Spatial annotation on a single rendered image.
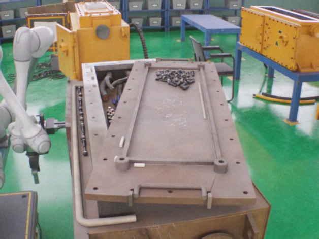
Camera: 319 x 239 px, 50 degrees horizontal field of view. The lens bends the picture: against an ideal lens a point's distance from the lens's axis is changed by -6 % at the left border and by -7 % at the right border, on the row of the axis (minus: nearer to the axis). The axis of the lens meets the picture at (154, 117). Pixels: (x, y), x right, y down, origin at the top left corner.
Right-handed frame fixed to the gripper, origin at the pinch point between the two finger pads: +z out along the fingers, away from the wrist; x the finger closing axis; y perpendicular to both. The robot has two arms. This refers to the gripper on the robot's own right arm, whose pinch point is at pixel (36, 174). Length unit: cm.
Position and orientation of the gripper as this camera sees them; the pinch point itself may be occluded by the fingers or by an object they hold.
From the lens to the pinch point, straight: 222.1
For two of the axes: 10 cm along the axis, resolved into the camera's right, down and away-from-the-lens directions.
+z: 0.0, 9.1, 4.1
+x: 2.3, 4.0, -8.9
